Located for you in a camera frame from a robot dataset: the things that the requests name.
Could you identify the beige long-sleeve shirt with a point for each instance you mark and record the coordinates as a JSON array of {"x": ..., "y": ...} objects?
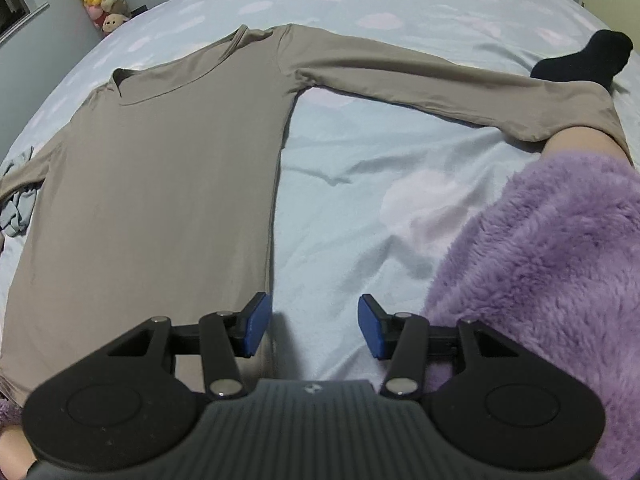
[{"x": 160, "y": 185}]

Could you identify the purple fleece garment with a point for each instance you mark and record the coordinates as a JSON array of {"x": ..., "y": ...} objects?
[{"x": 550, "y": 270}]

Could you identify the dark framed window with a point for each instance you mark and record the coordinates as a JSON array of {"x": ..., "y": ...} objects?
[{"x": 12, "y": 5}]

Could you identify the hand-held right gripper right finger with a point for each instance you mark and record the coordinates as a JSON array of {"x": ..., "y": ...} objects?
[{"x": 372, "y": 325}]

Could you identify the light blue garment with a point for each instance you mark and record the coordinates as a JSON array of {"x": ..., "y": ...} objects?
[{"x": 20, "y": 195}]

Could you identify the person's bare leg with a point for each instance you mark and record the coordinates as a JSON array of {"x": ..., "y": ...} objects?
[{"x": 582, "y": 141}]

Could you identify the black sock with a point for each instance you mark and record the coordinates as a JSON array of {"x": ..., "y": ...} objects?
[{"x": 585, "y": 62}]

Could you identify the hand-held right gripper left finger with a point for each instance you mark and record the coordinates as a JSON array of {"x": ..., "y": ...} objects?
[{"x": 257, "y": 325}]

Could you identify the dark wall socket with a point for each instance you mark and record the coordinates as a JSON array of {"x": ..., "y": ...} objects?
[{"x": 138, "y": 9}]

